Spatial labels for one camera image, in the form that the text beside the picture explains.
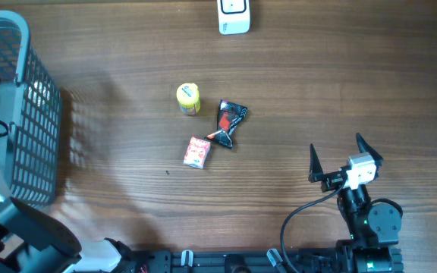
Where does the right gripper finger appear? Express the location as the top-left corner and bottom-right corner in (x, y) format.
(356, 133), (383, 165)
(308, 143), (324, 183)

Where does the black red snack wrapper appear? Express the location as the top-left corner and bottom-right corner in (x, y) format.
(205, 99), (248, 149)

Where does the red white small carton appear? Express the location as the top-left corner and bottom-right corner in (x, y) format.
(184, 136), (211, 169)

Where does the yellow lidded small bottle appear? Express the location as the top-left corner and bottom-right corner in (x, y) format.
(176, 83), (200, 115)

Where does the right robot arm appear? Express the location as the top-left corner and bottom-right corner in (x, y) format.
(297, 134), (404, 273)

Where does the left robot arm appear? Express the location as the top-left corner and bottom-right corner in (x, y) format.
(0, 81), (137, 272)

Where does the white barcode scanner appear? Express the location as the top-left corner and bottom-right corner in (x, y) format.
(217, 0), (250, 36)

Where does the grey plastic mesh basket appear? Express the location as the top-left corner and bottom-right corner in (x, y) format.
(0, 11), (62, 209)

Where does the right black camera cable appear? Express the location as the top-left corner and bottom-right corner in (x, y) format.
(279, 179), (347, 273)

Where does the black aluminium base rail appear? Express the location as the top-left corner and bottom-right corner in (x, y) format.
(127, 248), (404, 273)

